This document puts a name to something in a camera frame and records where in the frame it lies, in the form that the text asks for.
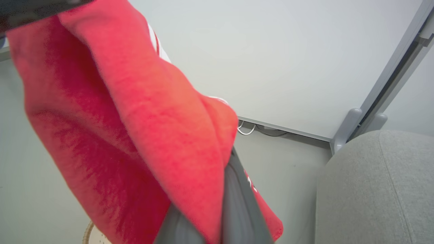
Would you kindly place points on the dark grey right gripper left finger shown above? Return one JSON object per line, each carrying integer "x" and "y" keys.
{"x": 179, "y": 230}

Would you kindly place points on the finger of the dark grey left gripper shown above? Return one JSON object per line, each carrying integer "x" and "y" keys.
{"x": 30, "y": 10}

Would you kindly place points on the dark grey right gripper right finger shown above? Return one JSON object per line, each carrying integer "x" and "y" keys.
{"x": 240, "y": 217}

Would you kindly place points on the red and white garment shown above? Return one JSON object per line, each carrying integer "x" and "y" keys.
{"x": 135, "y": 118}

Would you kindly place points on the cream perforated laundry basket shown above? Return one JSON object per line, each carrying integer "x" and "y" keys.
{"x": 96, "y": 238}

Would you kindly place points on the grey partition foot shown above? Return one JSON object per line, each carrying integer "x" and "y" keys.
{"x": 376, "y": 121}
{"x": 346, "y": 130}

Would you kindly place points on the grey fabric sofa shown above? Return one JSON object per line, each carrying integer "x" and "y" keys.
{"x": 376, "y": 189}

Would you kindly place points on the white partition panel grey frame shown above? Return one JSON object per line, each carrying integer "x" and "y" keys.
{"x": 271, "y": 61}
{"x": 415, "y": 101}

